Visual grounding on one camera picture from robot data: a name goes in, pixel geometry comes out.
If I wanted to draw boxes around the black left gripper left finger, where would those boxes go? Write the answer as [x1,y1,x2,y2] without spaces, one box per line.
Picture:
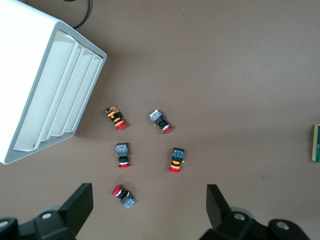
[18,183,95,240]

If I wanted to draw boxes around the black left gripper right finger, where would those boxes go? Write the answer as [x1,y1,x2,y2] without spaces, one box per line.
[199,184,270,240]

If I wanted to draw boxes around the green load switch white handle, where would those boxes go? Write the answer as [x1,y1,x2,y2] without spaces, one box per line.
[311,124,320,164]

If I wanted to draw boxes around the red mushroom button blue block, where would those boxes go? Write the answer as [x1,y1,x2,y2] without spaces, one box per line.
[114,142,132,170]
[148,108,175,135]
[111,184,137,210]

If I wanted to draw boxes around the red button striped collar blue block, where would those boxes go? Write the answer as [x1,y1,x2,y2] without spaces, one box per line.
[167,147,187,174]

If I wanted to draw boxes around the red button striped collar orange block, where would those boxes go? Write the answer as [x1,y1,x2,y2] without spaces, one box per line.
[103,104,128,132]

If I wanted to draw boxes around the brown paper table cover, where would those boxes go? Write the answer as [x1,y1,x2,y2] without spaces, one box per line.
[0,0,320,240]

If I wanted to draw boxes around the white slotted storage box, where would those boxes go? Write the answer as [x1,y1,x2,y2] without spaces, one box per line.
[0,0,108,166]

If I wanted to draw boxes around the black cable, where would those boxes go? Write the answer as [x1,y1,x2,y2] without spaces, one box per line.
[63,0,93,30]

